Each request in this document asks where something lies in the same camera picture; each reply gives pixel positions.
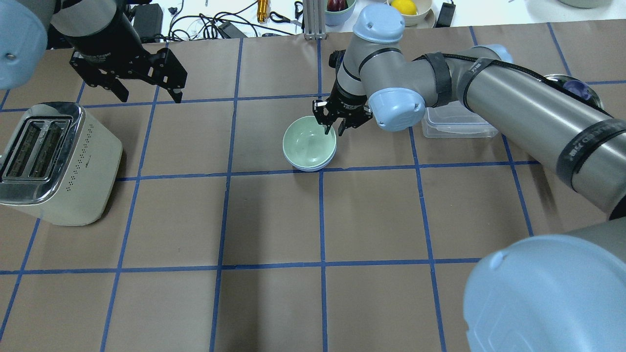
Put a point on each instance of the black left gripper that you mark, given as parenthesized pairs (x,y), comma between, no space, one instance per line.
(101,40)

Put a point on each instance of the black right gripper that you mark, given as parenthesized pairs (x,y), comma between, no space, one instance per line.
(346,99)

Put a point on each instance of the green bowl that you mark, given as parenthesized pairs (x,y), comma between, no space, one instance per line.
(306,134)

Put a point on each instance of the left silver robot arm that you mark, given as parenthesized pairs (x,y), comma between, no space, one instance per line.
(24,33)

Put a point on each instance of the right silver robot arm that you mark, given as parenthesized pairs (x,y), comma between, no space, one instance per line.
(548,293)

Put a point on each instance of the blue bowl with fruit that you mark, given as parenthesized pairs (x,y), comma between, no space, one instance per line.
(337,12)

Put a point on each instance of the beige bowl with lemon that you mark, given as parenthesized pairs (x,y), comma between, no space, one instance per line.
(424,9)

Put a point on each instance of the silver toaster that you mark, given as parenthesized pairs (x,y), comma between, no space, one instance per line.
(60,165)

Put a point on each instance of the clear plastic food container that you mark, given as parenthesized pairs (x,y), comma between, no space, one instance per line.
(455,121)

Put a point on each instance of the yellow lemon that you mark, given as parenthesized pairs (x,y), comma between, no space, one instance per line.
(405,7)

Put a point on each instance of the black power adapter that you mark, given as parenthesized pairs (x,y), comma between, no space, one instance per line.
(446,14)

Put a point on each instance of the blue saucepan with lid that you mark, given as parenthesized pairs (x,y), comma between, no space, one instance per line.
(578,88)

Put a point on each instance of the aluminium frame post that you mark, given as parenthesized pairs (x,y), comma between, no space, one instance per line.
(314,17)

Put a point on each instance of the orange handled tool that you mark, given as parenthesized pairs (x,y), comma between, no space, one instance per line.
(262,11)

